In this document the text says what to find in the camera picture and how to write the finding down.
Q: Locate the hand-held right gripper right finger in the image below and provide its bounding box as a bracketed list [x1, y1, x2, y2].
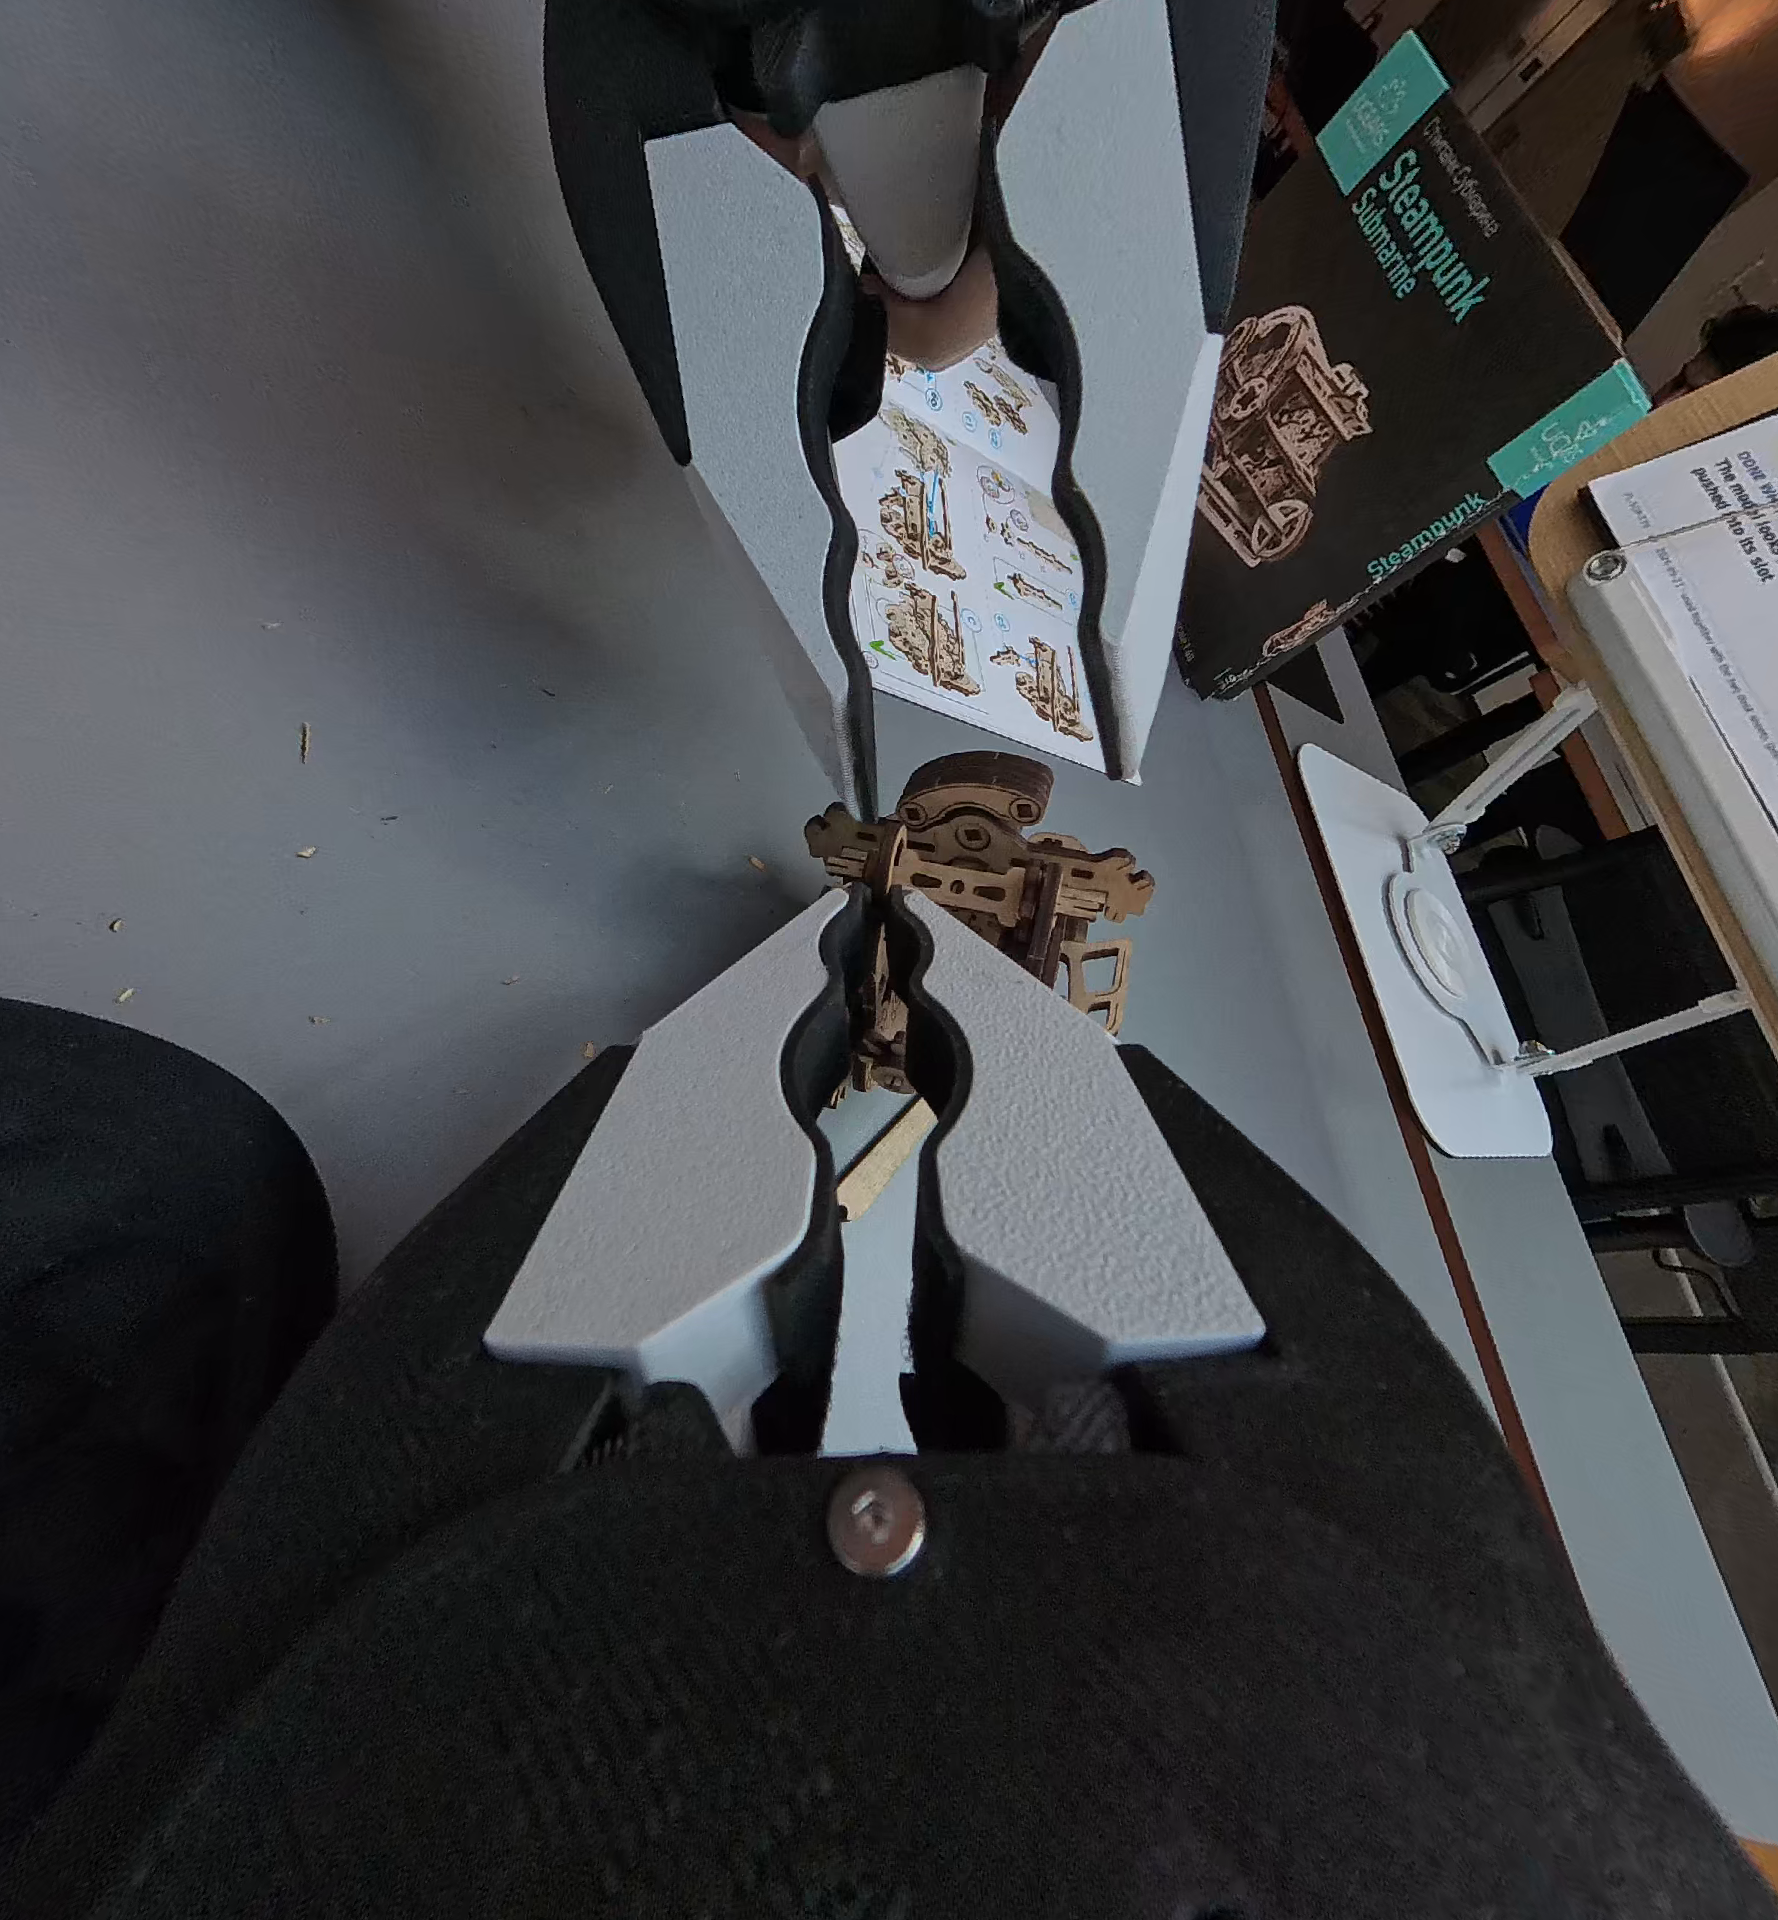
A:
[889, 891, 1270, 1456]

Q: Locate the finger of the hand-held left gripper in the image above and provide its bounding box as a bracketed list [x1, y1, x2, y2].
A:
[979, 0, 1226, 785]
[645, 121, 884, 824]

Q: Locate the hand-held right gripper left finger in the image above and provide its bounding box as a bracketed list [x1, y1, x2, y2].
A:
[483, 886, 871, 1458]

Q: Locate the wooden mechanical model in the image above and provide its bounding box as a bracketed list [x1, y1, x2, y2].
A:
[805, 751, 1155, 1225]

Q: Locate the grey desk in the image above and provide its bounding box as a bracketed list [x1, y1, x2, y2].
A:
[0, 0, 1778, 1862]

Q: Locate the printed task sheet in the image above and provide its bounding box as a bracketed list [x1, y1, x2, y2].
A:
[1586, 382, 1778, 901]

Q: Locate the person's left hand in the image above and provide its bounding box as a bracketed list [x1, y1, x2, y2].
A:
[867, 277, 1005, 371]

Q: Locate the illustrated instruction booklet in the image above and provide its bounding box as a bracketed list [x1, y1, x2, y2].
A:
[830, 337, 1111, 777]

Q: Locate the black model kit box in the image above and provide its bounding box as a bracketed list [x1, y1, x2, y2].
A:
[1172, 30, 1653, 706]

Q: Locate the white document stand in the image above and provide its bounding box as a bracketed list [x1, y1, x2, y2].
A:
[1296, 321, 1778, 1175]

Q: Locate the black cushion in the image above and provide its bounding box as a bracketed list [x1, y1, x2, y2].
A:
[0, 987, 341, 1920]

